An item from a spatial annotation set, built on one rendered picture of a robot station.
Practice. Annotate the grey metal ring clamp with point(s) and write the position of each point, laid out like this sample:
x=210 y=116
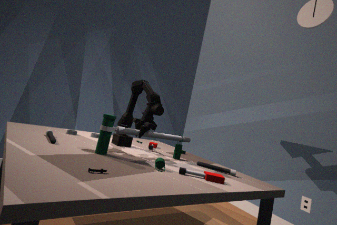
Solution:
x=95 y=135
x=74 y=132

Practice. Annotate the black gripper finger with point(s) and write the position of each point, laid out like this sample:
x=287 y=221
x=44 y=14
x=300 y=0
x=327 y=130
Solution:
x=137 y=126
x=142 y=131

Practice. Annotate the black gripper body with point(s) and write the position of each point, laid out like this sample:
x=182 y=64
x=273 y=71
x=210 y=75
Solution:
x=145 y=120

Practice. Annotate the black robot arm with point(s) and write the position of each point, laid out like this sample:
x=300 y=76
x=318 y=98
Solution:
x=154 y=105

